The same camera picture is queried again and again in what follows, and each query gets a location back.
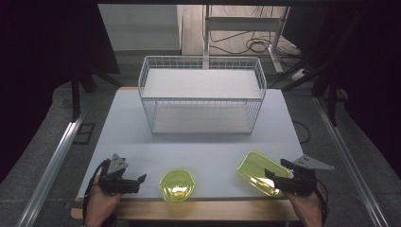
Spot person's left hand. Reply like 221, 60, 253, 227
90, 176, 125, 211

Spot black cables on floor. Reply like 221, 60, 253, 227
209, 5, 302, 59

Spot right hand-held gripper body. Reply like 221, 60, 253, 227
277, 154, 335, 197

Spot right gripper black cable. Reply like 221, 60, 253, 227
315, 179, 331, 219

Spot white wire shelf rack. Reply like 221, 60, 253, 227
137, 55, 268, 136

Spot white power strip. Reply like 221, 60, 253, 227
290, 68, 308, 81

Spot white cabinet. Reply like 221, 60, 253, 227
97, 3, 183, 57

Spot yellow-green plastic bowl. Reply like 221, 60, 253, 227
158, 168, 197, 202

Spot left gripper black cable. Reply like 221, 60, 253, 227
81, 159, 112, 222

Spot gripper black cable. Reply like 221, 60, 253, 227
81, 159, 112, 222
315, 179, 331, 219

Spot dark square floor hatch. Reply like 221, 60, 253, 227
73, 122, 96, 146

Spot aluminium rail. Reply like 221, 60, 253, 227
312, 96, 392, 227
16, 108, 88, 227

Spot yellow-green rectangular plastic tray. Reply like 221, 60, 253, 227
236, 150, 292, 199

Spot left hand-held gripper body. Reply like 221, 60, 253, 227
97, 153, 142, 195

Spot white metal desk frame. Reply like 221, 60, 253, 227
202, 4, 291, 74

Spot person's right hand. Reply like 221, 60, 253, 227
283, 183, 324, 217

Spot thin black floor cable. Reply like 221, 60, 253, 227
292, 120, 312, 145

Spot black metal stand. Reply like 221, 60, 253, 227
279, 9, 363, 128
70, 67, 125, 122

